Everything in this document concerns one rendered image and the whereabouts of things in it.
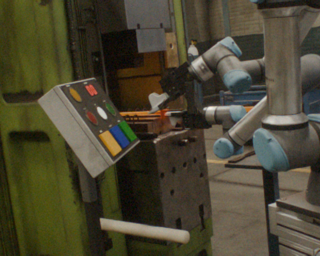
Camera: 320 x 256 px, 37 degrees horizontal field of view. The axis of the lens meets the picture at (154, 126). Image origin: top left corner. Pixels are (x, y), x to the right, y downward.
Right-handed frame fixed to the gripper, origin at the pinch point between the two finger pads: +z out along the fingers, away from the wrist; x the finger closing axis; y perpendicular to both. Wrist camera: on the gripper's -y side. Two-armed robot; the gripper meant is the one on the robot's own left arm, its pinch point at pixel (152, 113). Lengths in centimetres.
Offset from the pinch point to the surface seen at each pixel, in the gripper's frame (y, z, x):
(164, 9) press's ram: 34, -18, -55
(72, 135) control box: 8.2, 16.2, 27.0
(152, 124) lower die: -3.6, 12.5, -38.3
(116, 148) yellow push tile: -2.2, 10.4, 20.0
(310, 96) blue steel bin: -88, -58, -416
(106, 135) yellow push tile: 2.6, 10.4, 20.3
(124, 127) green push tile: 1.5, 10.4, 1.5
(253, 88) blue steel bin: -51, -7, -517
